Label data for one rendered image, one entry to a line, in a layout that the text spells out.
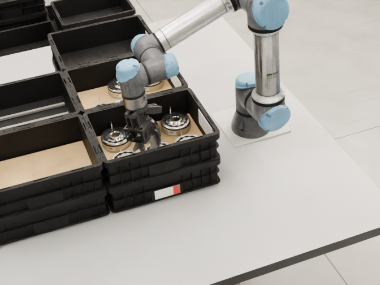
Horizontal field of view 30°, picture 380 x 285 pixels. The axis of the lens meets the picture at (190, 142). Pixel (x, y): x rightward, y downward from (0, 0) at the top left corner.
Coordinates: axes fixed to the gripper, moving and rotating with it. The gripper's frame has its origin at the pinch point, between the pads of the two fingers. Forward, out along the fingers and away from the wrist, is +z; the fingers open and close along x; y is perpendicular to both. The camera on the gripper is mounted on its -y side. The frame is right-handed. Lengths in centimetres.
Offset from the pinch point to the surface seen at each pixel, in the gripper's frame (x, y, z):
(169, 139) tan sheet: 1.8, -10.4, 2.3
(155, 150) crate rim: 7.2, 7.7, -7.1
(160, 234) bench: 10.9, 21.3, 16.5
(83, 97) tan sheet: -39.7, -21.8, -2.7
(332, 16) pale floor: -13, -265, 85
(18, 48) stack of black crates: -142, -104, 30
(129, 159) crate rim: 0.8, 14.0, -7.1
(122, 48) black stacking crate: -43, -59, -3
